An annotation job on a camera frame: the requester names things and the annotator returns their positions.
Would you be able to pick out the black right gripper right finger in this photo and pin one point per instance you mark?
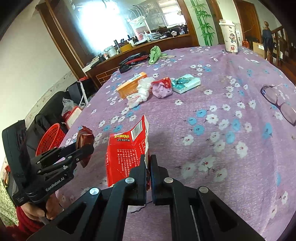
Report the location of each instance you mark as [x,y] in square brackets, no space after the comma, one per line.
[196,214]

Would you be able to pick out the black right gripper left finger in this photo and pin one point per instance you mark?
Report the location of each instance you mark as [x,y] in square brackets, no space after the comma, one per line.
[99,214]

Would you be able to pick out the dark red snack wrapper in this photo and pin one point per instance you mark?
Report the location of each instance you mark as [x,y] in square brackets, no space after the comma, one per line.
[85,138]

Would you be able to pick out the red torn paper package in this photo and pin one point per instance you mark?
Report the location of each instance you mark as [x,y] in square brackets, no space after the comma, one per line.
[124,151]

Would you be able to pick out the orange medicine box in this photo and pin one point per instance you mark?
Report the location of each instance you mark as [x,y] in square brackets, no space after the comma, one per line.
[130,86]

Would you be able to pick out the teal tissue packet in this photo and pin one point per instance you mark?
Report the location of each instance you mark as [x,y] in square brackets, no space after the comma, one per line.
[185,83]

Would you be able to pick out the red pink wrapper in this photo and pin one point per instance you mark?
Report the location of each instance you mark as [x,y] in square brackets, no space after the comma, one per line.
[162,88]

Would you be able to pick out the clear plastic bag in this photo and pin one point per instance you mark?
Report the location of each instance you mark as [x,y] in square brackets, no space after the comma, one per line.
[144,89]

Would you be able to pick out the left hand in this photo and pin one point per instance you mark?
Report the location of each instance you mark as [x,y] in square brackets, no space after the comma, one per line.
[53,209]

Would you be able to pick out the red plastic basket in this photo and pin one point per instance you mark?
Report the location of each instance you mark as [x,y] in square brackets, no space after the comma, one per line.
[52,138]

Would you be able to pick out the red lidded white box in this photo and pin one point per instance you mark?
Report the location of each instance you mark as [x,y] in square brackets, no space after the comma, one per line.
[71,116]

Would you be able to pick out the purple floral tablecloth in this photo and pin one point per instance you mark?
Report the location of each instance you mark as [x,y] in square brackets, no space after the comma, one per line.
[222,134]

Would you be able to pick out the wooden counter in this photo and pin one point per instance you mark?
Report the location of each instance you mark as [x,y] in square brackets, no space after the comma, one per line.
[103,71]

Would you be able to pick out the eyeglasses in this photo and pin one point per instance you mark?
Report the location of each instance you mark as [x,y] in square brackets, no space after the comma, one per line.
[274,98]

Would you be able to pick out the black red tool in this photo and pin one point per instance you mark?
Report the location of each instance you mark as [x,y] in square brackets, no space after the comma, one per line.
[132,60]

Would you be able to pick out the green crumpled cloth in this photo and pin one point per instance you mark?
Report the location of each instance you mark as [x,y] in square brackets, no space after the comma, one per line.
[155,54]

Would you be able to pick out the white paper coffee cup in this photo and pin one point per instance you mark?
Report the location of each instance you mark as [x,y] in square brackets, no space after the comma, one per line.
[231,36]

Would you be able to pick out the black bag with rope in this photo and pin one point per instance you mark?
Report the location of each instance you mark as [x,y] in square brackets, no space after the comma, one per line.
[82,91]

